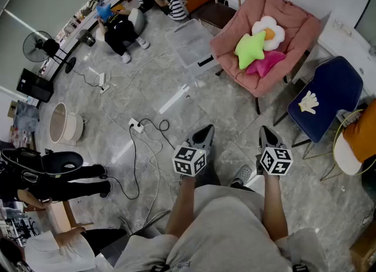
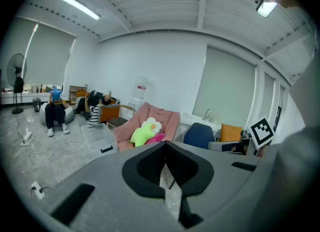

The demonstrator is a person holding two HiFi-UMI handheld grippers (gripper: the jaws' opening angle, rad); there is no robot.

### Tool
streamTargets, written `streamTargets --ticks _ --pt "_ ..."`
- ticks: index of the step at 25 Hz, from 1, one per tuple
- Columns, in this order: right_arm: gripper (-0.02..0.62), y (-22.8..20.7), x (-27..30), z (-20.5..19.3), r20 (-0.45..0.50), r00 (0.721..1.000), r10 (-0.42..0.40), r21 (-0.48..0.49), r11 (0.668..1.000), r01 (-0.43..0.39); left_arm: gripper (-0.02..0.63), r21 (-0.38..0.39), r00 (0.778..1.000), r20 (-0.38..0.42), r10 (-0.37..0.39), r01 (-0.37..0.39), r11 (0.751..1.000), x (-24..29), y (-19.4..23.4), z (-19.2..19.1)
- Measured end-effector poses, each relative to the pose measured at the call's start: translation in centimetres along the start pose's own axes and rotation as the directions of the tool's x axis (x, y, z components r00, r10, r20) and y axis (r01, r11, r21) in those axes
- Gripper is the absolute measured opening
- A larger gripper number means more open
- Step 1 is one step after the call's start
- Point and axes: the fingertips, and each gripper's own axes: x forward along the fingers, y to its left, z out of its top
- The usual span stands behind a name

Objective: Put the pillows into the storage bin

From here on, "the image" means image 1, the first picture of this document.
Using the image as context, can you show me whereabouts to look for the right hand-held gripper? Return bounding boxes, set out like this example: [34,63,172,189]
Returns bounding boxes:
[255,126,294,176]

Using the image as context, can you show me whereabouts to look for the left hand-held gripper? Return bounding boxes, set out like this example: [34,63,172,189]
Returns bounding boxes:
[172,124,215,177]

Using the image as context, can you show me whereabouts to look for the pink star plush pillow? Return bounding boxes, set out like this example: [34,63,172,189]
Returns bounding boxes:
[246,50,287,78]

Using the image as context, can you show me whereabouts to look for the green star plush pillow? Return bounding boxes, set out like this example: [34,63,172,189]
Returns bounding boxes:
[234,30,267,70]

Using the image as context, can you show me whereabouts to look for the clear plastic storage bin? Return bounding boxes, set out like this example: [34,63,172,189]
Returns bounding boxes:
[164,18,220,79]

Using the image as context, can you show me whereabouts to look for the fried egg plush pillow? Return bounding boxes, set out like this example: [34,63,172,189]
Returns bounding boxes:
[251,15,286,52]

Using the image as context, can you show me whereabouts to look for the blue star plush pillow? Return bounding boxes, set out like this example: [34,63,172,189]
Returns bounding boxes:
[94,2,116,21]

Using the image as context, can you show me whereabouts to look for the person's right forearm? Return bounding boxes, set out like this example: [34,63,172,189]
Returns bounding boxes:
[262,173,289,242]

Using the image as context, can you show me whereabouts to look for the person's left forearm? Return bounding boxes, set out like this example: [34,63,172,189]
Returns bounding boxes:
[165,173,197,239]

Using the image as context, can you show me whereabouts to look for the black cabinet box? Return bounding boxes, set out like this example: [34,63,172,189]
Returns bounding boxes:
[16,68,55,103]

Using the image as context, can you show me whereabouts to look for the person's black trousers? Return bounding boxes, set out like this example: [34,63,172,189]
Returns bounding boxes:
[195,147,256,192]

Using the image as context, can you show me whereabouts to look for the person's right white shoe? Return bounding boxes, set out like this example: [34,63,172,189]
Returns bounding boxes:
[231,164,253,188]

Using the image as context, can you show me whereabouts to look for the white hand-shaped plush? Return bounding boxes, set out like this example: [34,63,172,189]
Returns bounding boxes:
[298,90,320,115]

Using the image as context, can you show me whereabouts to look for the navy blue chair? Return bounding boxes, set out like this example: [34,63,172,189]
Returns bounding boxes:
[273,55,364,160]

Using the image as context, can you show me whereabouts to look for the person's grey shirt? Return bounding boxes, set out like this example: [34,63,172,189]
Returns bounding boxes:
[113,184,330,272]

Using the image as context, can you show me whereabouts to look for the brown seat wooden chair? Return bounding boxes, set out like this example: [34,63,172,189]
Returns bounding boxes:
[190,0,242,29]

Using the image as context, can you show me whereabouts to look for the pink padded armchair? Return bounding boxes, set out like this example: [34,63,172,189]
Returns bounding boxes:
[209,0,323,116]

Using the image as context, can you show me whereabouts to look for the grey beanbag seat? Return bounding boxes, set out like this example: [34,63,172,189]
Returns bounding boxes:
[95,8,146,44]

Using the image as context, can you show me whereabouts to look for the black helmet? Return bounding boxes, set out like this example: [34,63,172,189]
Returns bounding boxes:
[42,151,85,175]

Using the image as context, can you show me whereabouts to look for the black mesh bin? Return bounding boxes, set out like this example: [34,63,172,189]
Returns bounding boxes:
[76,29,96,48]

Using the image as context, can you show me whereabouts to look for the light wooden stool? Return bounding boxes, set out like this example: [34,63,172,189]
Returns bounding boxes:
[48,200,95,233]

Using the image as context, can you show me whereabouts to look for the shelf of small goods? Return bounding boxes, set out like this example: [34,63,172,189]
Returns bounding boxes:
[55,0,102,48]

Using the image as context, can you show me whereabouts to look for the blue grey mottled cloth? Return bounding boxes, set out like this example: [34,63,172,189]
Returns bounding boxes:
[13,100,41,139]

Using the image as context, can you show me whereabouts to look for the black standing fan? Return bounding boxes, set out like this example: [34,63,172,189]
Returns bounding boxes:
[22,31,77,74]

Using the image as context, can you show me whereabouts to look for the white cable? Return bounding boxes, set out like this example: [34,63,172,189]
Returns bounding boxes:
[108,48,174,93]
[98,92,132,126]
[129,131,182,230]

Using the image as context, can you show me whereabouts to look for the black cable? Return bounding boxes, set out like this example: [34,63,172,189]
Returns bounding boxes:
[106,117,177,201]
[72,69,102,88]

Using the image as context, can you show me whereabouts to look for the orange white gold-frame chair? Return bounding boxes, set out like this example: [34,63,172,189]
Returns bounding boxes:
[320,99,376,182]

